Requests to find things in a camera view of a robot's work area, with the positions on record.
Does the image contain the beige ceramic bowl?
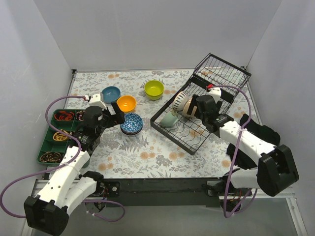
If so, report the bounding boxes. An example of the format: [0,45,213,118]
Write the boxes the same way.
[182,98,197,118]

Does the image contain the blue striped white bowl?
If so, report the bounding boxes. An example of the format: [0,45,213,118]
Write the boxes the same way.
[173,91,189,111]

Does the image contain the orange plastic bowl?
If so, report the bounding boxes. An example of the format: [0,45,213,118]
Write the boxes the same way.
[117,95,137,113]

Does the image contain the red diamond pattern bowl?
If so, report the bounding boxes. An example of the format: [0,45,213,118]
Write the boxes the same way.
[120,113,143,132]

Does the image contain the pink patterned bowl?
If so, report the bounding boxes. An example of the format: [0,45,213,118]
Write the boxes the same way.
[121,128,142,133]

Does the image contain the black wire dish rack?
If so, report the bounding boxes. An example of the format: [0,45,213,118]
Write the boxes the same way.
[150,53,251,155]

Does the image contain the blue ceramic bowl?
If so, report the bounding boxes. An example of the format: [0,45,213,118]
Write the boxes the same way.
[101,86,121,104]

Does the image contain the mint green flower bowl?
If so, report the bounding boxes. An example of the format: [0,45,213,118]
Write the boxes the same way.
[159,110,179,128]

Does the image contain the lime green bowl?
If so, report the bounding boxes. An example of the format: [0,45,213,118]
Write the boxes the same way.
[145,93,163,100]
[144,80,164,96]

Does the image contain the blue floral white bowl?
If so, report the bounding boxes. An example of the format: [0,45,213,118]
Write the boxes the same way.
[123,131,141,137]

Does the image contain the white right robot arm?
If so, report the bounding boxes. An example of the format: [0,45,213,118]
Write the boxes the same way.
[183,95,299,197]

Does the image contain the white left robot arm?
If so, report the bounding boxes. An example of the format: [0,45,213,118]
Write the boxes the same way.
[24,103,125,236]

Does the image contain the dark patterned rubber bands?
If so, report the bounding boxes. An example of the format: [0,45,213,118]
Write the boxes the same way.
[74,110,85,121]

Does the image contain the orange rubber bands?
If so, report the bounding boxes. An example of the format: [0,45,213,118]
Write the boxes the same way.
[54,111,75,121]

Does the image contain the yellow rubber bands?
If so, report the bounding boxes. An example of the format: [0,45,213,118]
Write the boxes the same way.
[53,132,68,142]

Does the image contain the green compartment tray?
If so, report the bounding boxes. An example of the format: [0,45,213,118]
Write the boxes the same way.
[37,109,82,167]

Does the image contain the brown rubber bands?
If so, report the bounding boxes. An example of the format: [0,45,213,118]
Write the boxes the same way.
[39,152,62,163]

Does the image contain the black cloth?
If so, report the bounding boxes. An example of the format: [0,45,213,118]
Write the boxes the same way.
[234,119,281,170]

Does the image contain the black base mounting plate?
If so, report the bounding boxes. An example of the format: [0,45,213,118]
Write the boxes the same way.
[87,177,226,207]

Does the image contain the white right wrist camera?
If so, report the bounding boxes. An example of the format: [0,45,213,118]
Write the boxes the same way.
[207,84,221,103]

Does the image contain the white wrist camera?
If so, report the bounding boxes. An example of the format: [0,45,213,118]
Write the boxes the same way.
[84,92,107,110]
[207,84,221,103]

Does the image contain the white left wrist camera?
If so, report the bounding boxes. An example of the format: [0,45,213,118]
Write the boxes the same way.
[84,92,107,110]

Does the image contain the aluminium frame rail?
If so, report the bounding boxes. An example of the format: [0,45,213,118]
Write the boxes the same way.
[22,171,295,236]

